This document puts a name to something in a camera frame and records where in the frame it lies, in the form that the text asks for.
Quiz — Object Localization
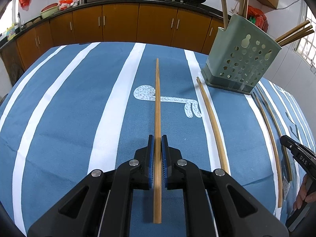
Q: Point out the window with barred grille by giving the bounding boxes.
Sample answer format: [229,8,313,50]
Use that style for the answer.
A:
[292,4,316,67]

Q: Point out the yellow detergent bottle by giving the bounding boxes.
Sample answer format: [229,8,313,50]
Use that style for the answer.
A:
[6,25,16,41]

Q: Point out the green perforated utensil holder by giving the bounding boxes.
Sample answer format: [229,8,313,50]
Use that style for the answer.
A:
[201,13,282,95]

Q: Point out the person's right hand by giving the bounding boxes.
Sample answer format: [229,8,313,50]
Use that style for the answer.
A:
[293,174,312,211]

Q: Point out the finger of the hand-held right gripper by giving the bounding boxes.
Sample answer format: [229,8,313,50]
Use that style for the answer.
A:
[280,134,303,155]

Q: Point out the black kitchen countertop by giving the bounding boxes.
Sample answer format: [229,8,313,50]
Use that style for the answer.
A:
[0,0,232,52]

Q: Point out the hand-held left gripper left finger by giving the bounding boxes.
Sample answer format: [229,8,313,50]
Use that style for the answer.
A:
[27,134,155,237]

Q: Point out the wooden lower cabinets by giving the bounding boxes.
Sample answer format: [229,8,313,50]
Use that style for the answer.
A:
[0,1,228,79]

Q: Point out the orange plastic bag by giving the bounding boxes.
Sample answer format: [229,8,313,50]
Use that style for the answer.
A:
[59,0,74,11]

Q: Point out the red oil bottle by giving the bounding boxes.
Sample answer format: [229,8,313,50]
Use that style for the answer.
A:
[258,17,269,32]

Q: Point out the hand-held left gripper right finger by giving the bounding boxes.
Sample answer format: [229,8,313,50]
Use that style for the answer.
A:
[161,134,289,237]

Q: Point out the large red plastic bag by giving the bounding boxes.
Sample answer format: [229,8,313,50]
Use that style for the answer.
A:
[247,5,267,20]

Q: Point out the green basin with red lid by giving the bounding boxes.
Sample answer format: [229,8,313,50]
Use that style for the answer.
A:
[40,3,60,19]

